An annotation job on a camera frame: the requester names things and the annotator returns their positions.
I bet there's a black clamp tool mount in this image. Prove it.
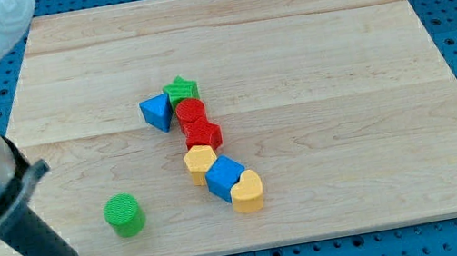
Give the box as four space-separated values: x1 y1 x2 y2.
0 138 57 247

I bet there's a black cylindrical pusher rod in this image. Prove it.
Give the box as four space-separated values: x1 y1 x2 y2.
0 207 78 256

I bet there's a green cylinder block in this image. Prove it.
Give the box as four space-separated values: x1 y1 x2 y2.
103 192 146 238

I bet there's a light wooden board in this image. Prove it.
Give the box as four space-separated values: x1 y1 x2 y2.
6 0 457 256

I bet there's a blue triangle block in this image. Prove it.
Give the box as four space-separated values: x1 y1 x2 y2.
139 93 173 133

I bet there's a yellow hexagon block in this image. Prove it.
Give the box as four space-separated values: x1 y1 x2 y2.
183 145 217 186

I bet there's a red star block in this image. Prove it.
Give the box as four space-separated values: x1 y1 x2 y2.
184 118 224 151

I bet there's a red cylinder block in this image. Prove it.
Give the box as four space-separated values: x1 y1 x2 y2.
174 97 206 133

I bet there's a blue cube block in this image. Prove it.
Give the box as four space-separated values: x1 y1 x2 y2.
205 155 245 203

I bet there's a green star block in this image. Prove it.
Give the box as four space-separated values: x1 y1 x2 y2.
163 75 200 110

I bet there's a yellow heart block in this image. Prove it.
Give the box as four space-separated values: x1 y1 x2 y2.
230 169 264 213

